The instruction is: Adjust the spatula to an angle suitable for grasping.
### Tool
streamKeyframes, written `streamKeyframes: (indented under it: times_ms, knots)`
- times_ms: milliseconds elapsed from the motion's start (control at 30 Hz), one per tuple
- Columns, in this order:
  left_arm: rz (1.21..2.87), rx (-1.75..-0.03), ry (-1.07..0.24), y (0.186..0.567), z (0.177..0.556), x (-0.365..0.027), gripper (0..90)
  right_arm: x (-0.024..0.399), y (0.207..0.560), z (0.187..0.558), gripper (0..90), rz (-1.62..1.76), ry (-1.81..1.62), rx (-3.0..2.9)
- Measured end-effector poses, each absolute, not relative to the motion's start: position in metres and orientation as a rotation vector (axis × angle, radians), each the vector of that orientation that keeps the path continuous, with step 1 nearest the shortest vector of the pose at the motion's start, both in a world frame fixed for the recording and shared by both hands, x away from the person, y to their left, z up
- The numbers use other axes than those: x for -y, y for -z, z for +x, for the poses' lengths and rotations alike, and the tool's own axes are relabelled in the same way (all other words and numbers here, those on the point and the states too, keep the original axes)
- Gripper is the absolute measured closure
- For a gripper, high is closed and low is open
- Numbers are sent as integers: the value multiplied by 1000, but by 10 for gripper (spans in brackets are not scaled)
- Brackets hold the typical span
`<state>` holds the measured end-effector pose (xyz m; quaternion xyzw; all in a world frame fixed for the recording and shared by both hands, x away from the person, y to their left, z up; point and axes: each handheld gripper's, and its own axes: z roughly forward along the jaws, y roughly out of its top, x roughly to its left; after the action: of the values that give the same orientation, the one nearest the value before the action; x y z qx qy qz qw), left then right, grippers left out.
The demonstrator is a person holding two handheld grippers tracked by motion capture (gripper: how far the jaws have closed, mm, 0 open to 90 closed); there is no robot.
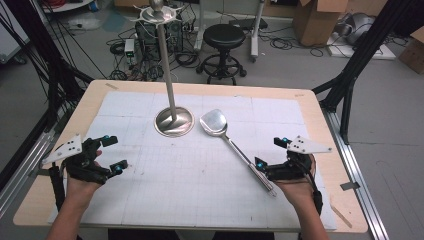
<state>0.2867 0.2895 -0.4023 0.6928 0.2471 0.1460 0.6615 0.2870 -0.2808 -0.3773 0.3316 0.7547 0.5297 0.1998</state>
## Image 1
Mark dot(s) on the small cardboard box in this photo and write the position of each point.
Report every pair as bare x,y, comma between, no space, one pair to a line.
413,51

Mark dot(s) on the stainless steel spatula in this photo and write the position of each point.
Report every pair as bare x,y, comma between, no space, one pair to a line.
214,122

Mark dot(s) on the computer tower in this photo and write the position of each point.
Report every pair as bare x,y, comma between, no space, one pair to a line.
148,33

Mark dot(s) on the grey rounded appliance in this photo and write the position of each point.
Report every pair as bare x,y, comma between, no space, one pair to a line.
358,26

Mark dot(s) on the small white power unit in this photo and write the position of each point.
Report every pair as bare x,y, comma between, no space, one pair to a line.
129,47

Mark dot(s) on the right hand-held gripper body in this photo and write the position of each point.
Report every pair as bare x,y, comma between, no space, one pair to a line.
293,166

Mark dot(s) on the white grid mat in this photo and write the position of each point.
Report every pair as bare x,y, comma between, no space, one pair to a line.
186,190

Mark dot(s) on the flat black device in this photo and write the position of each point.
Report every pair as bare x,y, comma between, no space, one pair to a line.
248,23

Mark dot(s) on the white stand frame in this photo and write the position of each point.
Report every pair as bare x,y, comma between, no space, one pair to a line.
256,33

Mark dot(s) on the person's left hand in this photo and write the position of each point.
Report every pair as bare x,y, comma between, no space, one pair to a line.
81,187

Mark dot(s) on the aluminium rail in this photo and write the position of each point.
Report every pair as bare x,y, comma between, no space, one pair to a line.
356,173
23,170

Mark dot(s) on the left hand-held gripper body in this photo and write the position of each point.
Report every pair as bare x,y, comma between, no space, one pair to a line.
76,160

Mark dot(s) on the large cardboard box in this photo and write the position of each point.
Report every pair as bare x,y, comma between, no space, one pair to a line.
316,23

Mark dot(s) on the white floor board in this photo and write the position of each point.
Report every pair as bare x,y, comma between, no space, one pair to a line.
363,51

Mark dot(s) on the black metal frame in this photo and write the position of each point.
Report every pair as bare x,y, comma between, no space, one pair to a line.
50,66
360,63

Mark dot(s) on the metal utensil stand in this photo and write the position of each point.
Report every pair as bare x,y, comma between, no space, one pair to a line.
174,122

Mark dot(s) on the black round stool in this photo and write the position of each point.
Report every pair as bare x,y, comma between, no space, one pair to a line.
224,36

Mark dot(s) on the grey tape piece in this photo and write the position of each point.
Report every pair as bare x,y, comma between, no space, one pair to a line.
350,186

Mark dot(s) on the thin wooden stick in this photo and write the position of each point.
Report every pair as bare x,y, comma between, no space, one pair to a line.
341,216

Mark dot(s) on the person's right hand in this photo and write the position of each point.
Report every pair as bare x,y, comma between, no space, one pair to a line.
298,192

